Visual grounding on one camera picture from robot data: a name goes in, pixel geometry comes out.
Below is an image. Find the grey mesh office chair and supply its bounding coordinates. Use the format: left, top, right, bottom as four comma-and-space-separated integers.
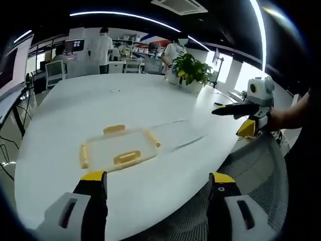
150, 134, 289, 241

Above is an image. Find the long ceiling light strip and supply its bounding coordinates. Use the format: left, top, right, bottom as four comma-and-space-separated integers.
69, 11, 210, 52

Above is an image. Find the curved ceiling light strip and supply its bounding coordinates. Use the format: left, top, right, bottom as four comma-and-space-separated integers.
249, 0, 268, 73

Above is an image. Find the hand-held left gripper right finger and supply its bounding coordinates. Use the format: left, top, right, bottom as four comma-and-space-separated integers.
206, 172, 272, 241

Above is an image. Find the green potted plant white pot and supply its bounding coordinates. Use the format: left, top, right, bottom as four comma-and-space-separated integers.
166, 53, 214, 95

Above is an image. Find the side desk with black legs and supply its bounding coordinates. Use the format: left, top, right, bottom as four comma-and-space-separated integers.
0, 86, 35, 138

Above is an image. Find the clear lid with yellow clips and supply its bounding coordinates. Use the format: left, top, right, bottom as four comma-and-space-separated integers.
79, 123, 163, 172

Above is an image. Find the dark computer monitor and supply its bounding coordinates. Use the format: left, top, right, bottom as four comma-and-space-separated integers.
63, 39, 86, 54

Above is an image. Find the ceiling air vent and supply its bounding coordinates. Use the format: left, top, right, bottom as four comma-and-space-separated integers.
150, 0, 209, 16

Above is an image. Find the large dark wall screen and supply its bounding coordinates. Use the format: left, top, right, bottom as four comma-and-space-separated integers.
0, 47, 20, 89

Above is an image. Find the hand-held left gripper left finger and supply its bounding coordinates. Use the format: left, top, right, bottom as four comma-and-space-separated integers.
34, 170, 109, 241

